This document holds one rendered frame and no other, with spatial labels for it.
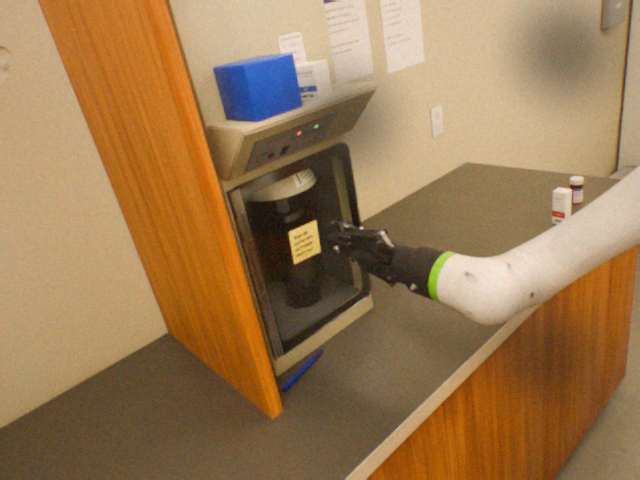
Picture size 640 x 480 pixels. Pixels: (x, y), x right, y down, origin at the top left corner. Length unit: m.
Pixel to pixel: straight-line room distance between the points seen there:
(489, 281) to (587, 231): 0.17
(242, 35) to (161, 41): 0.21
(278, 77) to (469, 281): 0.45
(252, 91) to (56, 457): 0.83
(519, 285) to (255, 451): 0.56
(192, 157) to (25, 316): 0.68
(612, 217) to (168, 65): 0.68
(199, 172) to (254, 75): 0.18
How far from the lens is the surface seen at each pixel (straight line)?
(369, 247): 0.97
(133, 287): 1.36
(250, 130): 0.79
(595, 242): 0.86
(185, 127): 0.77
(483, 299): 0.80
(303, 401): 1.06
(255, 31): 0.94
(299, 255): 1.03
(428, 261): 0.86
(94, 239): 1.30
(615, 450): 2.25
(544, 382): 1.61
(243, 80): 0.81
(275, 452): 0.98
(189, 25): 0.88
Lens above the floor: 1.66
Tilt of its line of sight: 25 degrees down
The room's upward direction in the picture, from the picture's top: 12 degrees counter-clockwise
